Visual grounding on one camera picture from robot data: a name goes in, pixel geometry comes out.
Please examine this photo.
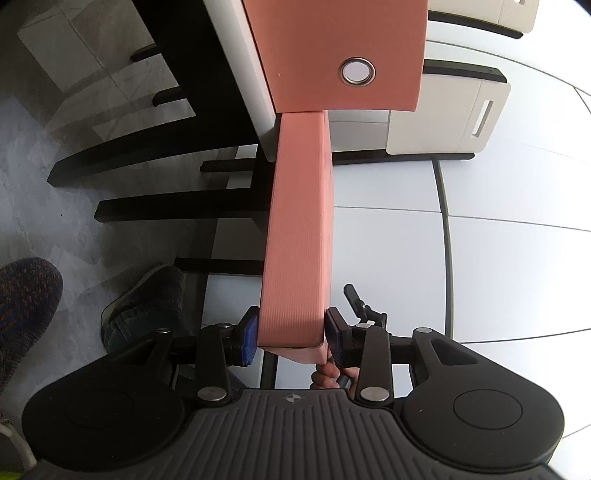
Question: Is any beige chair, black frame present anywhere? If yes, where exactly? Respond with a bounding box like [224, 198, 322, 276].
[48, 0, 283, 278]

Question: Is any person's hand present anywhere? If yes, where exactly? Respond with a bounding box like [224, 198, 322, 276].
[310, 362, 360, 398]

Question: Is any salmon pink box lid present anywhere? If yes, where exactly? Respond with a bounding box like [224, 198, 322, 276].
[245, 1, 429, 364]

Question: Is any black sneaker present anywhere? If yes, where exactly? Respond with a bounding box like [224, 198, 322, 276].
[100, 265, 192, 353]

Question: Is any dark knitted shoe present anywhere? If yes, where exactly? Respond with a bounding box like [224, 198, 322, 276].
[0, 257, 63, 392]

